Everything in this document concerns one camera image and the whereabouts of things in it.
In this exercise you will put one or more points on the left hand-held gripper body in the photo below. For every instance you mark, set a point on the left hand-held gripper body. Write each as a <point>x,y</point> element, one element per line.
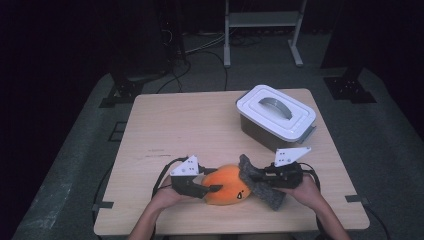
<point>185,168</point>

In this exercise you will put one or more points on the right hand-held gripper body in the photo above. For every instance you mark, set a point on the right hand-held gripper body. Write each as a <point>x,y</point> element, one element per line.
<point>286,176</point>

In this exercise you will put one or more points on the grey felt cloth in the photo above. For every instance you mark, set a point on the grey felt cloth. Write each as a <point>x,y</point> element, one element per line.
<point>266,196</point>

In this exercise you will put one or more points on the orange plush toy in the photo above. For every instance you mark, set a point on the orange plush toy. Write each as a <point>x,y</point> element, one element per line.
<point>226,186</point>

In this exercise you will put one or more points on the translucent brown storage box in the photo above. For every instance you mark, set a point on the translucent brown storage box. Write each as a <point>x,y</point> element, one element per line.
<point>263,135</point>

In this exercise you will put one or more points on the person's right hand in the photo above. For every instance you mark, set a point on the person's right hand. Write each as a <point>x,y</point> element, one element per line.
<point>306,193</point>

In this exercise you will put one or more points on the person's left hand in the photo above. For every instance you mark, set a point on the person's left hand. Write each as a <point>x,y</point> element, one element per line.
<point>165,196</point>

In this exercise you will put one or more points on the black tape strip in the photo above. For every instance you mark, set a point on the black tape strip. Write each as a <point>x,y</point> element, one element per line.
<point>105,204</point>
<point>355,198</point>

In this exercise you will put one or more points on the black stand base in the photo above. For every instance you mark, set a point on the black stand base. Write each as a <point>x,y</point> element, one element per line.
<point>348,88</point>
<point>125,90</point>

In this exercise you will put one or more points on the black tripod stand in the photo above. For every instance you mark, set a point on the black tripod stand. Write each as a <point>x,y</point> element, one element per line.
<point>173,33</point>

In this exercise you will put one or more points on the white metal stand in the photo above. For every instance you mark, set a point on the white metal stand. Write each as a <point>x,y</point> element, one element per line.
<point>263,19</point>

